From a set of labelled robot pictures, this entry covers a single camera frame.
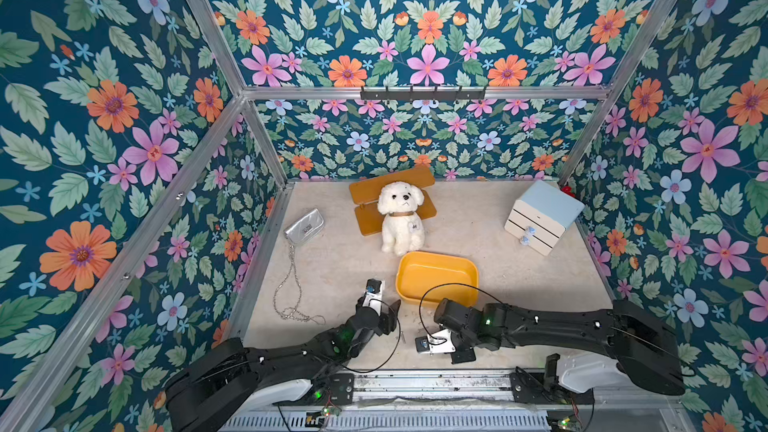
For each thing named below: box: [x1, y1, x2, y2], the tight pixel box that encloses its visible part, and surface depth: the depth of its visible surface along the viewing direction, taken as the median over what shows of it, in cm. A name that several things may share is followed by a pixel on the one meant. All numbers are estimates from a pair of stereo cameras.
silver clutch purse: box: [284, 208, 325, 245], surface depth 100 cm
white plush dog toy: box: [377, 180, 425, 256], surface depth 94 cm
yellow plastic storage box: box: [396, 251, 479, 308], surface depth 93 cm
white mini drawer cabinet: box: [504, 180, 585, 256], surface depth 96 cm
